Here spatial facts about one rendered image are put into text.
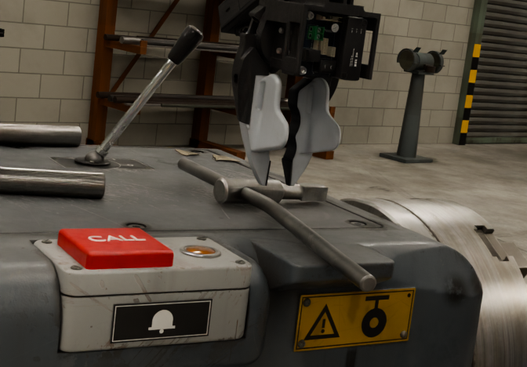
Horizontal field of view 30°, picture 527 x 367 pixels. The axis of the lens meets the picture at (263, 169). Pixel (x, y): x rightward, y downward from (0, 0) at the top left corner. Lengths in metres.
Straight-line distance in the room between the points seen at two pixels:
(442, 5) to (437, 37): 0.35
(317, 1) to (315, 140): 0.12
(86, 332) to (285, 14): 0.29
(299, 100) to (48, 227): 0.24
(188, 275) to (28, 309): 0.11
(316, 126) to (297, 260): 0.15
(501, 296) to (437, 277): 0.21
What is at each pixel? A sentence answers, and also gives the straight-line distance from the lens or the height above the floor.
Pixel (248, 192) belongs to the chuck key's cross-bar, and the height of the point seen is 1.27.
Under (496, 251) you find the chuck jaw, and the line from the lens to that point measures 1.06.
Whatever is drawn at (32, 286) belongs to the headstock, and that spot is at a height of 1.24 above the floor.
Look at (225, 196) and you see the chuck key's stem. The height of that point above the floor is 1.27.
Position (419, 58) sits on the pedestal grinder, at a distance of 9.83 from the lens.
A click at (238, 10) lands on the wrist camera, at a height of 1.42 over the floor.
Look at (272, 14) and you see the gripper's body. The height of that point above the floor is 1.42.
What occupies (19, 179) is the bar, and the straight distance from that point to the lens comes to 0.81.
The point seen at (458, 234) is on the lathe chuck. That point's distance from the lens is 1.03.
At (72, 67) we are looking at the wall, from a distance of 8.39.
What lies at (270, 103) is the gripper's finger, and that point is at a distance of 0.78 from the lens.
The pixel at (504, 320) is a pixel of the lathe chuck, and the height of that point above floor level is 1.15.
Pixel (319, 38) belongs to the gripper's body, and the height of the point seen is 1.41.
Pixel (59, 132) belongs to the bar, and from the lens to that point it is 1.05.
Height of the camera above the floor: 1.44
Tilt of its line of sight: 10 degrees down
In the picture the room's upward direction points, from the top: 7 degrees clockwise
